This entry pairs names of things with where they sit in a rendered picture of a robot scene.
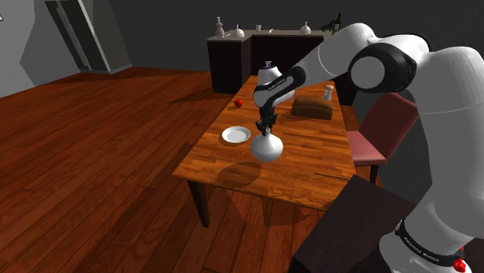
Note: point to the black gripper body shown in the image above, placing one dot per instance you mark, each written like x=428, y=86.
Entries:
x=267, y=117

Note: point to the white round vase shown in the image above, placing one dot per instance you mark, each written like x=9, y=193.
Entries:
x=267, y=148

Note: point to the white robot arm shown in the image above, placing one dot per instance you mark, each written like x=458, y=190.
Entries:
x=450, y=113

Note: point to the red apple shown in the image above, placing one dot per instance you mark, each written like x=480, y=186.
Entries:
x=238, y=103

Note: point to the white plate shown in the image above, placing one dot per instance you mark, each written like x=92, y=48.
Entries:
x=236, y=135

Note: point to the brown bread loaf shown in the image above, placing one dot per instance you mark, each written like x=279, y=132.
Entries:
x=312, y=109

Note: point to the wooden dining table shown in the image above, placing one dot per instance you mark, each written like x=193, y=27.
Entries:
x=310, y=151

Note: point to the dark sideboard with bottles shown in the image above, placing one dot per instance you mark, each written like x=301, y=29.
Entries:
x=230, y=64

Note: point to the white pepper shaker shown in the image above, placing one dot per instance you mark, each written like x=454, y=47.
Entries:
x=328, y=93

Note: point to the red chair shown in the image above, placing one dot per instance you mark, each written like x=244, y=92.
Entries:
x=385, y=124

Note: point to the dark robot stand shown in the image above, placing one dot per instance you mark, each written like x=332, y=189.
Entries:
x=351, y=227

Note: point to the dark door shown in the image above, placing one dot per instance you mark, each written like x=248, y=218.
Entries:
x=81, y=38

